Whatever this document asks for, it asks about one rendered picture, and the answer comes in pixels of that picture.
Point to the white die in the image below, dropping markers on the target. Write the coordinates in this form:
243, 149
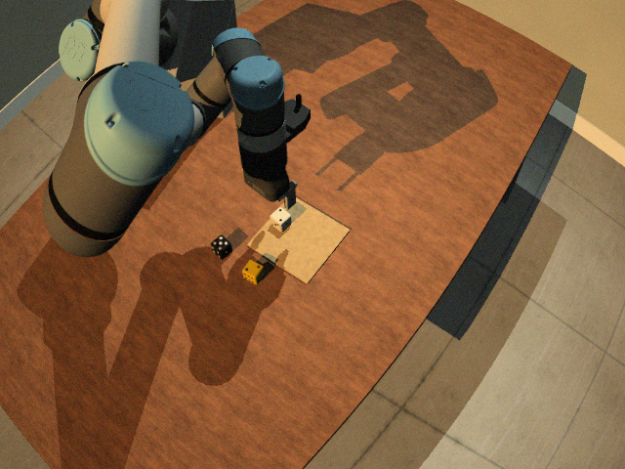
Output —
280, 219

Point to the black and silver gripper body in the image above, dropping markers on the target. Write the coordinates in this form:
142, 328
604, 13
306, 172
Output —
265, 172

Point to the yellow die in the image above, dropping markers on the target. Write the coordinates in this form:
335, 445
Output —
253, 271

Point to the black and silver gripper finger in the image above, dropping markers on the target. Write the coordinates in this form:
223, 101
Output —
290, 196

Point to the tan square mat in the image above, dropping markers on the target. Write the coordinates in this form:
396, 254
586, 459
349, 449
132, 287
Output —
304, 246

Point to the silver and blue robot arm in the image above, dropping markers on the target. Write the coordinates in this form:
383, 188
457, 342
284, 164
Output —
133, 121

